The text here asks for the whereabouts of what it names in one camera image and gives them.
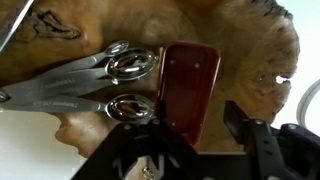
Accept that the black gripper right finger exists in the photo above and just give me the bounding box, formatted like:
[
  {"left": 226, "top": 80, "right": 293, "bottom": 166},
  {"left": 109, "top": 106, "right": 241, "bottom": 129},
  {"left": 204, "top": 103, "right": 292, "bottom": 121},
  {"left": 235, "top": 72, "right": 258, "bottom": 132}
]
[{"left": 223, "top": 99, "right": 296, "bottom": 180}]

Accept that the round white disc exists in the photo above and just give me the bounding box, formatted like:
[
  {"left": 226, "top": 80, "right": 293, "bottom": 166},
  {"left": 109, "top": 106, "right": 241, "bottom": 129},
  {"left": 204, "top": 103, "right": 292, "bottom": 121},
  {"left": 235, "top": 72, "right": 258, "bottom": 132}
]
[{"left": 295, "top": 79, "right": 320, "bottom": 129}]

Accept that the burl wood slab board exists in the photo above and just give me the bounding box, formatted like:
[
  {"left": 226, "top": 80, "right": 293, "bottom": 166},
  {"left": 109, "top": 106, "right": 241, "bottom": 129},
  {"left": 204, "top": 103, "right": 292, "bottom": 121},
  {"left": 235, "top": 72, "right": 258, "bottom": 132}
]
[{"left": 0, "top": 0, "right": 301, "bottom": 158}]

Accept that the small red toy trolley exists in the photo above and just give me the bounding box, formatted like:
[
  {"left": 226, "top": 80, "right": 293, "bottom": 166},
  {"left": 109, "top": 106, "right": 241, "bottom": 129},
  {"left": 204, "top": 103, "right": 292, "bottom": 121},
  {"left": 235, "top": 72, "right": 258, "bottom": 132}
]
[{"left": 153, "top": 41, "right": 222, "bottom": 147}]

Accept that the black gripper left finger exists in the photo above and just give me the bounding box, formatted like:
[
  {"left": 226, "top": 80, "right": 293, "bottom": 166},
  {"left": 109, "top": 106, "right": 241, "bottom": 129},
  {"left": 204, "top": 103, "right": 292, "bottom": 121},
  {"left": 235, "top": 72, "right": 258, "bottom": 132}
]
[{"left": 71, "top": 99, "right": 202, "bottom": 180}]

